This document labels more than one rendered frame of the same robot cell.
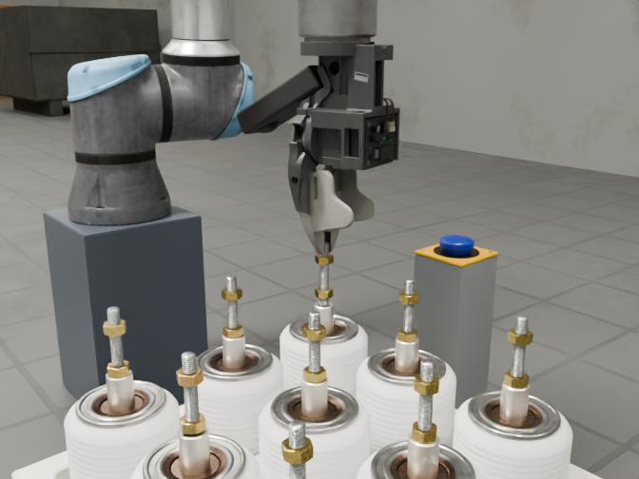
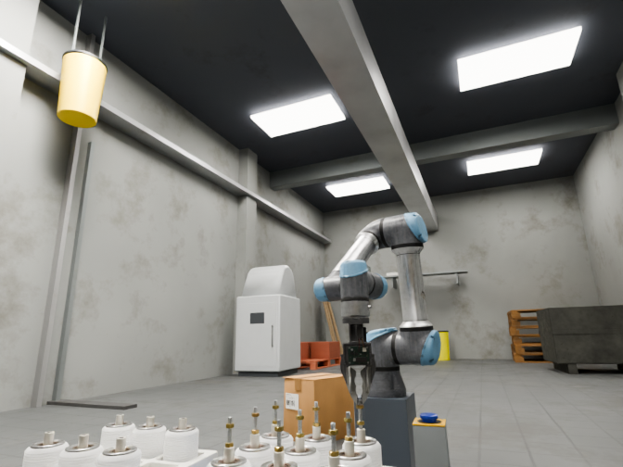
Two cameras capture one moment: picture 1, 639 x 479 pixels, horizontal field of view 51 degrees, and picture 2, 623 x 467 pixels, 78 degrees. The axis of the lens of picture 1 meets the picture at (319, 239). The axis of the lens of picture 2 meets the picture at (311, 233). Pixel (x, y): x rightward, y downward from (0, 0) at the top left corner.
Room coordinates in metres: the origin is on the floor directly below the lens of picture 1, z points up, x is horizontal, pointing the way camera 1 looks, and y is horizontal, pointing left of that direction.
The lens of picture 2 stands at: (0.07, -0.89, 0.51)
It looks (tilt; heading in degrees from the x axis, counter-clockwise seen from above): 15 degrees up; 61
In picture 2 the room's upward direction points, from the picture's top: 1 degrees counter-clockwise
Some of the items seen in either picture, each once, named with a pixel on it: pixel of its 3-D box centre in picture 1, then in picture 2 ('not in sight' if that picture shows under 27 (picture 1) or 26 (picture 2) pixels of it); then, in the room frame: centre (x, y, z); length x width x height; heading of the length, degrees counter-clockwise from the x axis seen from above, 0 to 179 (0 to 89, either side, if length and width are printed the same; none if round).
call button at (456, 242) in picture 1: (456, 247); (428, 418); (0.76, -0.16, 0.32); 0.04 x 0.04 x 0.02
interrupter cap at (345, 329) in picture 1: (323, 329); (361, 441); (0.68, 0.00, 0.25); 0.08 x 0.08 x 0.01
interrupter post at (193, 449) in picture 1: (194, 450); (254, 441); (0.43, 0.09, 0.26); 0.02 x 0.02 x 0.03
